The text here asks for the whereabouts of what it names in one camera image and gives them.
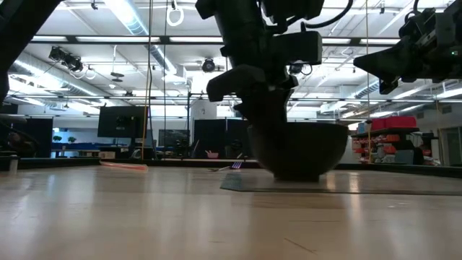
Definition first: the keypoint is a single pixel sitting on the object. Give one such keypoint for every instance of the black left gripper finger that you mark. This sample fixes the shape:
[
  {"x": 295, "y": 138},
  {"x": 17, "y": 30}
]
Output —
[
  {"x": 234, "y": 81},
  {"x": 265, "y": 106}
]

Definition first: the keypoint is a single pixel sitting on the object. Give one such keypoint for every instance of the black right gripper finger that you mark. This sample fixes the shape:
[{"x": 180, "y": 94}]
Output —
[
  {"x": 388, "y": 87},
  {"x": 386, "y": 63}
]

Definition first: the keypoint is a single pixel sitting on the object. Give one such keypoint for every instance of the iridescent blue-purple fork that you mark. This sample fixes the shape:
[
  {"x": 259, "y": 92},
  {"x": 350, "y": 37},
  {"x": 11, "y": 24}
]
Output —
[{"x": 235, "y": 165}]

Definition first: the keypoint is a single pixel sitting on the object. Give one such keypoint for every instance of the orange straw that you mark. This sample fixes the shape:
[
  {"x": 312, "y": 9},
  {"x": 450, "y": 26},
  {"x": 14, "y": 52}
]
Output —
[{"x": 122, "y": 166}]

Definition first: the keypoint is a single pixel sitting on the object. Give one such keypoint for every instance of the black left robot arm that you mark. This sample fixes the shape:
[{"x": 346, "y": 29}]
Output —
[{"x": 21, "y": 25}]

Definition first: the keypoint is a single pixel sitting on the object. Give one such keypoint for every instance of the shelf with red bins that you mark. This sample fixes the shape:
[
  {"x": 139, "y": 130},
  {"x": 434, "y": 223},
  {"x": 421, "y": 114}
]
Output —
[{"x": 390, "y": 141}]

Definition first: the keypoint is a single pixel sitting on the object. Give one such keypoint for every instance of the dark round bowl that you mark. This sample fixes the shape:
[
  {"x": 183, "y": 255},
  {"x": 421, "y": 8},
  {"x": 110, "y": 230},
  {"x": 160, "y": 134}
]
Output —
[{"x": 299, "y": 151}]

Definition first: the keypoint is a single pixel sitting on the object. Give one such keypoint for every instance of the black partition panels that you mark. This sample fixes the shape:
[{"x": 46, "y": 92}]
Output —
[{"x": 213, "y": 139}]

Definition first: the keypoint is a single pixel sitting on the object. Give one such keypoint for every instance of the pink basket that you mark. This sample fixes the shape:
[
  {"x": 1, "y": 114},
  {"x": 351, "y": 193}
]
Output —
[{"x": 212, "y": 154}]

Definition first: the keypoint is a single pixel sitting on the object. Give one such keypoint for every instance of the small dark monitor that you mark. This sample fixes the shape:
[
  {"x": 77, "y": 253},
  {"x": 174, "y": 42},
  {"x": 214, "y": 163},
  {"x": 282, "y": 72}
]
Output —
[{"x": 173, "y": 138}]

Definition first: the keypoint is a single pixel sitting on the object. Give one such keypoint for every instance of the large black monitor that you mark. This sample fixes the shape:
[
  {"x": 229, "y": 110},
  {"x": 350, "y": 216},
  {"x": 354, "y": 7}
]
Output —
[{"x": 121, "y": 122}]

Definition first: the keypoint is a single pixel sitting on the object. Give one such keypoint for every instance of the black table edge rim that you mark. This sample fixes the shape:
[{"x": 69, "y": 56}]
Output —
[{"x": 57, "y": 162}]

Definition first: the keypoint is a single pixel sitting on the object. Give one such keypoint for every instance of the small white cylinder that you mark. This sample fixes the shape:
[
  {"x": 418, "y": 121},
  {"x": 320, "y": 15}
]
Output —
[{"x": 13, "y": 163}]

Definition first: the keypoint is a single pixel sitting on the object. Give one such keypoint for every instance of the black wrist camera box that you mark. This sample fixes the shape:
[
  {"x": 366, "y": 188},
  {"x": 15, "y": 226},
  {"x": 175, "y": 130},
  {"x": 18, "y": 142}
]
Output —
[{"x": 297, "y": 48}]

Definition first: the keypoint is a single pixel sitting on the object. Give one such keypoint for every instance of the black ceiling camera cluster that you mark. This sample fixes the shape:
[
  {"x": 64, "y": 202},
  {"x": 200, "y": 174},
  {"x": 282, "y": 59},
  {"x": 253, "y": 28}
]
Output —
[{"x": 66, "y": 59}]

